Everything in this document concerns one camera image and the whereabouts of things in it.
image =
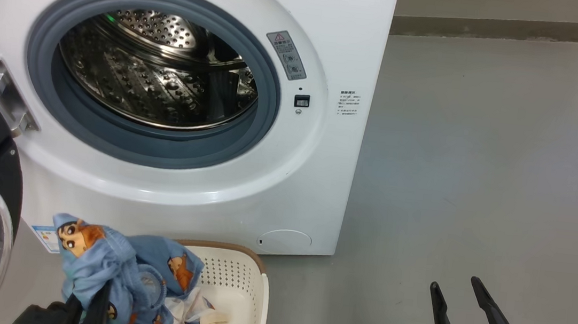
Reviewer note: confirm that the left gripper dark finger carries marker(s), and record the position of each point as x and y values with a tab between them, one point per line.
98	314
73	316

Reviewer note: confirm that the cream perforated laundry basket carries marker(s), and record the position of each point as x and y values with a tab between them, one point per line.
242	296

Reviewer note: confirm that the grey rubber door gasket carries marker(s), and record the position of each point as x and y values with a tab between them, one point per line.
161	148

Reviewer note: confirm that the white washing machine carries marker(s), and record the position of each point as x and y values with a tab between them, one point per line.
308	185

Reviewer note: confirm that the steel washing drum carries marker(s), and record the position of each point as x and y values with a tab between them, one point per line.
141	87

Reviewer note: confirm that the metal door hinge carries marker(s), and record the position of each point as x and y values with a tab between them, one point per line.
6	95

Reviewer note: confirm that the black door latch socket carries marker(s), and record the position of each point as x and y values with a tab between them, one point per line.
302	101

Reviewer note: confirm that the blue energy label sticker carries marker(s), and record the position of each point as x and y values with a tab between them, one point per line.
44	238

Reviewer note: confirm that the round filter cover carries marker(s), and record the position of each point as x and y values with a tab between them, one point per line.
286	242

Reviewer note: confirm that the grey warning sticker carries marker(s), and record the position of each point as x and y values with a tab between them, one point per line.
287	54

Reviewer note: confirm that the grey wall skirting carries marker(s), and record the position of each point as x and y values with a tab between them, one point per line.
496	29

